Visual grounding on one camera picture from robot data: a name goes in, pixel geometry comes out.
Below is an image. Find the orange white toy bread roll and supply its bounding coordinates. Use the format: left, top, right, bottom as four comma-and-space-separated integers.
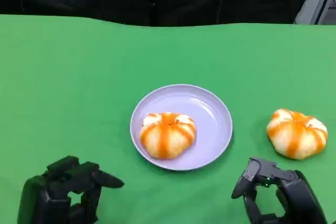
139, 112, 197, 160
266, 108, 329, 160

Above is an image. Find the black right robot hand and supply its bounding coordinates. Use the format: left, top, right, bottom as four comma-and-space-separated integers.
230, 157, 329, 224

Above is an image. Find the green cloth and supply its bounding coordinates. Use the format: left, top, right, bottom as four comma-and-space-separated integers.
0, 14, 336, 224

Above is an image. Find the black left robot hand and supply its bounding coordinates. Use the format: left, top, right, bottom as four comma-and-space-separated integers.
17, 155, 125, 224

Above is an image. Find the lilac plate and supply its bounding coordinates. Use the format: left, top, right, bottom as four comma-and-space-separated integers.
130, 84, 233, 172

